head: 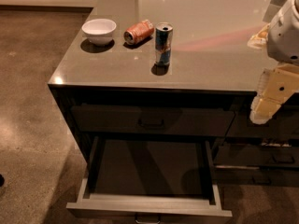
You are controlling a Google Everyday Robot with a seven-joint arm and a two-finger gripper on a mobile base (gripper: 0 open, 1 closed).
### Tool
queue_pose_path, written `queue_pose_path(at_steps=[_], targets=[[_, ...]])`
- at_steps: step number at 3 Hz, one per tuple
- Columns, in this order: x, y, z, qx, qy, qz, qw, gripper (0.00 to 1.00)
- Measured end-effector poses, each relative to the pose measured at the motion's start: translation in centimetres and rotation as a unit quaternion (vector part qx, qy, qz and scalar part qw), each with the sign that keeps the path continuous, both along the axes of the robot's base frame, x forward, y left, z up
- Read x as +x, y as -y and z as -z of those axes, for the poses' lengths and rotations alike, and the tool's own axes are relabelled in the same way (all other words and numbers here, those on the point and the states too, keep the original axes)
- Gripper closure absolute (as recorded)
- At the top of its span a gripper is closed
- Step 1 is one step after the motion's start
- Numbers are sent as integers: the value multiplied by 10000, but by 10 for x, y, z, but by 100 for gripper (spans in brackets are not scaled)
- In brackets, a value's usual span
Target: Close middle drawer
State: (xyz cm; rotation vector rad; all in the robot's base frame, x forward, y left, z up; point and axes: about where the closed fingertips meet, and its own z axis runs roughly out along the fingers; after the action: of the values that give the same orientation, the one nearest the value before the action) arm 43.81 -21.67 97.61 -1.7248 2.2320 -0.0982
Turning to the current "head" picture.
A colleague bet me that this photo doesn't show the blue silver energy drink can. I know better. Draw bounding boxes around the blue silver energy drink can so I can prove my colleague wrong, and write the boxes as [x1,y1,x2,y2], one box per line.
[155,22,173,66]

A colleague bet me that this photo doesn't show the dark object on floor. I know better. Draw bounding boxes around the dark object on floor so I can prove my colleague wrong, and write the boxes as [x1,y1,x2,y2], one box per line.
[0,174,5,187]

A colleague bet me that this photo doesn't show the orange soda can lying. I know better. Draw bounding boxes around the orange soda can lying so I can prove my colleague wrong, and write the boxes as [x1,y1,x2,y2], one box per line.
[123,20,154,45]

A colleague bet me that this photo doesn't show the white cream gripper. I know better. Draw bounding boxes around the white cream gripper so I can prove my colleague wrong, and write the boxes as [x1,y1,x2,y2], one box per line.
[249,63,299,125]

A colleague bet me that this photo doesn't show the white ceramic bowl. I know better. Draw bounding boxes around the white ceramic bowl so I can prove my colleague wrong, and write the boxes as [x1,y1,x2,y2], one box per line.
[81,19,117,46]

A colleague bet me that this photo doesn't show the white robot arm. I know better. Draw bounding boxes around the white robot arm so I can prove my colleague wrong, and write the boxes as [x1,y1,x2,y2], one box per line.
[248,0,299,124]

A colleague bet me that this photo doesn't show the dark cabinet counter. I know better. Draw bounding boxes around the dark cabinet counter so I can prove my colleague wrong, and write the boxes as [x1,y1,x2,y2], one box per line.
[47,0,299,189]

